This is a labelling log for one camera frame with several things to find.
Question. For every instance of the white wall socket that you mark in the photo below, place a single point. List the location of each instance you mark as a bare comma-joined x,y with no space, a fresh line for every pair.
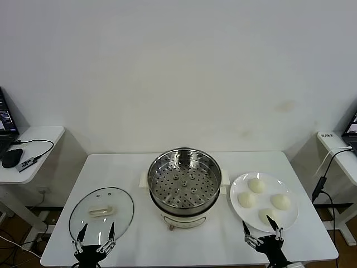
44,190

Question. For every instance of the perforated stainless steamer basket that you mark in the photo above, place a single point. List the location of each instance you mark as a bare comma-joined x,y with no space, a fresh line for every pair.
195,205

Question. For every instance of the white steamed baozi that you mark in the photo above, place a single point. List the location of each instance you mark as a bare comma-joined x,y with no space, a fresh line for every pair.
281,201
246,199
265,219
256,185

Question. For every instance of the cream electric cooking pot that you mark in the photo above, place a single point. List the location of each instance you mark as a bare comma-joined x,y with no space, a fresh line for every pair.
195,220

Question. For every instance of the white side table with label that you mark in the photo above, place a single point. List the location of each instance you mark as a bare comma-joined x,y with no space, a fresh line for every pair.
343,164

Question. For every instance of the black laptop with bright screen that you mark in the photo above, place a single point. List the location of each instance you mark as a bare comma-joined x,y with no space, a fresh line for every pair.
352,123

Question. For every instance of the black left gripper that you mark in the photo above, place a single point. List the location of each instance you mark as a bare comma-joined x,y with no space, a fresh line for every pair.
89,255

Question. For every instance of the small printed table label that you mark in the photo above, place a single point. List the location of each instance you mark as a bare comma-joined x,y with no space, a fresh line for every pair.
327,136

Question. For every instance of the black computer mouse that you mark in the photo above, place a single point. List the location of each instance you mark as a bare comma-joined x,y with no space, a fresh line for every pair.
11,158

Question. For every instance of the white round plate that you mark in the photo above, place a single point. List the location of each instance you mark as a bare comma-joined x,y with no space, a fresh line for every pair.
279,184

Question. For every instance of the black laptop with dark screen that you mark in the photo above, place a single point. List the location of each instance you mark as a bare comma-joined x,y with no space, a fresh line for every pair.
7,117

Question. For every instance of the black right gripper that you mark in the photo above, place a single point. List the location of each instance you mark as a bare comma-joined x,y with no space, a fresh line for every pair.
272,248

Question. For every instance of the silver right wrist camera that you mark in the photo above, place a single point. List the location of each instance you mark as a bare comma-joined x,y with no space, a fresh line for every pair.
295,265

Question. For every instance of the white side table with mouse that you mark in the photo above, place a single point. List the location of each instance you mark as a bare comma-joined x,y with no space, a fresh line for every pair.
42,134

